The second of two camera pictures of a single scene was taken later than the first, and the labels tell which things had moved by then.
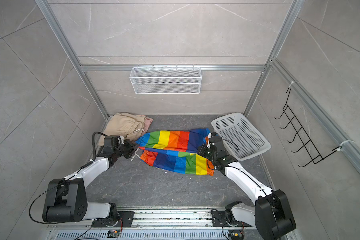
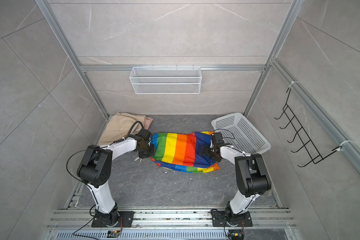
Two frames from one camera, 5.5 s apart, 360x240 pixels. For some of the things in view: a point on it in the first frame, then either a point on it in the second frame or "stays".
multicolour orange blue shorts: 176,151 stays
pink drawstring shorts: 147,122 stays
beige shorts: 131,126 stays
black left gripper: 131,147 -> 152,153
